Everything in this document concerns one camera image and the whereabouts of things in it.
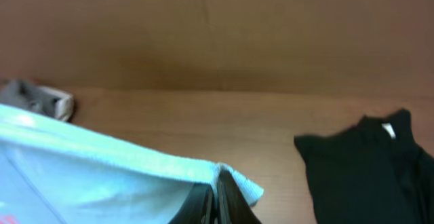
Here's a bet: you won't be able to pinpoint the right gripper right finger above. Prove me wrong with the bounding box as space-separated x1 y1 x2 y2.
217 170 261 224

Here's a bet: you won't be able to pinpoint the grey folded trousers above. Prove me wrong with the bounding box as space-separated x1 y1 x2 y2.
1 79 58 117

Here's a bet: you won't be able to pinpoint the black t-shirt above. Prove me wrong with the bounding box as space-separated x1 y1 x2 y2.
294 109 433 224

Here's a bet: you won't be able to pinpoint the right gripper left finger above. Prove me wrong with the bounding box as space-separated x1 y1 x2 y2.
169 183 214 224

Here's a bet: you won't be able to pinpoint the light blue printed t-shirt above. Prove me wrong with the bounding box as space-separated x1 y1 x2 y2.
1 105 264 223

